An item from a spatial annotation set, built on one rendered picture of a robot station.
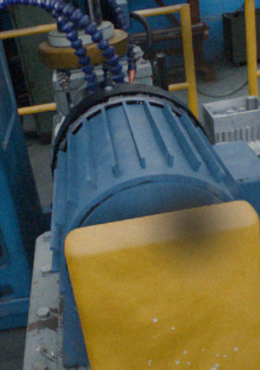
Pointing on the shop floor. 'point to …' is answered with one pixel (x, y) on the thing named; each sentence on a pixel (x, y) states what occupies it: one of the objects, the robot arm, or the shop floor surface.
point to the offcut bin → (232, 46)
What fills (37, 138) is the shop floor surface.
